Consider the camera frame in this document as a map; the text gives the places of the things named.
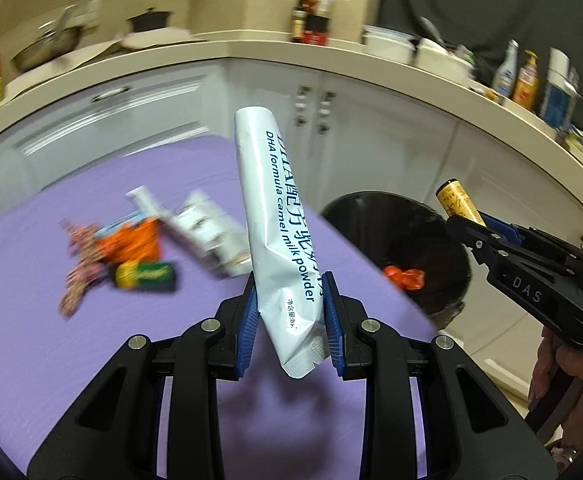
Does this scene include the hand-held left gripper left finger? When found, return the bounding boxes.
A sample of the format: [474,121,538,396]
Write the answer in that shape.
[26,272,260,480]

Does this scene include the black lidded pot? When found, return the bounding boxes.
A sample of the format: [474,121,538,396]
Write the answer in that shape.
[126,7,173,35]

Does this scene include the green label small bottle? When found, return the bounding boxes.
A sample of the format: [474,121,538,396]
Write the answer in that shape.
[113,260,178,292]

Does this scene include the blue bottle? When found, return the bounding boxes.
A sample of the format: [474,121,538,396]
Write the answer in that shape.
[541,77,572,128]

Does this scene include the white lidded container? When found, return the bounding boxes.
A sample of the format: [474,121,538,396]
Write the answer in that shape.
[361,25,417,66]

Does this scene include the dark olive oil bottle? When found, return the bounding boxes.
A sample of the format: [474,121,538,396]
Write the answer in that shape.
[290,0,308,43]

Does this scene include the yellow label small bottle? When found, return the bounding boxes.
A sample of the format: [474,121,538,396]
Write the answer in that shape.
[435,177,487,228]

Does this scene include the white bin with black liner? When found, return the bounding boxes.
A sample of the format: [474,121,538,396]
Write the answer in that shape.
[319,191,475,333]

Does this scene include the white powder sachet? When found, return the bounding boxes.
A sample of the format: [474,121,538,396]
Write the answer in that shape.
[234,105,329,380]

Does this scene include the white open container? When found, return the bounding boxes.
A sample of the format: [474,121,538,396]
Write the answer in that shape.
[414,37,475,86]

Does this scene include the purple tablecloth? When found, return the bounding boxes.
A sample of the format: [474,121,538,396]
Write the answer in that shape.
[0,135,439,480]

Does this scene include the orange detergent bottle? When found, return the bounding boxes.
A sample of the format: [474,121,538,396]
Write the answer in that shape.
[512,50,539,111]

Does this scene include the white packet with black print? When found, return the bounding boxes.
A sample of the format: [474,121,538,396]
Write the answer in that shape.
[164,191,252,278]

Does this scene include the red checkered candy wrapper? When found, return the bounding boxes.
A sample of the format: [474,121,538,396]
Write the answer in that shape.
[59,220,107,318]

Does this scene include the beige stove cover sheet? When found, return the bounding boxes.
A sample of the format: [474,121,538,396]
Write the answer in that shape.
[2,30,207,91]

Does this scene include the small orange wrapper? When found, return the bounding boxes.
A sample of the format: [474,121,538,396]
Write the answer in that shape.
[94,220,165,266]

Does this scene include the orange plastic bag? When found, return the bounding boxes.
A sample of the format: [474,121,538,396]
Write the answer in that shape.
[384,265,427,293]

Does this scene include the metal spoon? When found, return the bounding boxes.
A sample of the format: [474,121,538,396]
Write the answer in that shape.
[419,16,447,46]

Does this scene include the yellow green packet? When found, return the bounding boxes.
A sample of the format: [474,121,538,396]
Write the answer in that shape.
[561,127,583,161]

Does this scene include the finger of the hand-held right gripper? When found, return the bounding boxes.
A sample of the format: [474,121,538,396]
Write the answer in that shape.
[444,214,522,281]
[479,212,583,266]

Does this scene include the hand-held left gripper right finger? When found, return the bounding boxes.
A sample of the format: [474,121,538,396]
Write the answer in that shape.
[321,271,559,480]

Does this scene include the metal wok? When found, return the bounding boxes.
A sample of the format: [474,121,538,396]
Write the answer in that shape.
[10,25,83,73]

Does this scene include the beaded cabinet door handle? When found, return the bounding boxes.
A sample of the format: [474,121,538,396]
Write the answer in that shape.
[294,85,309,126]
[319,90,337,133]

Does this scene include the white drawer handle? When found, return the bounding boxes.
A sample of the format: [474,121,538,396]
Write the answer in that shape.
[92,87,132,103]

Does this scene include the white spray bottle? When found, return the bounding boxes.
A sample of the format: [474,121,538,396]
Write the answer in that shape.
[491,40,519,98]

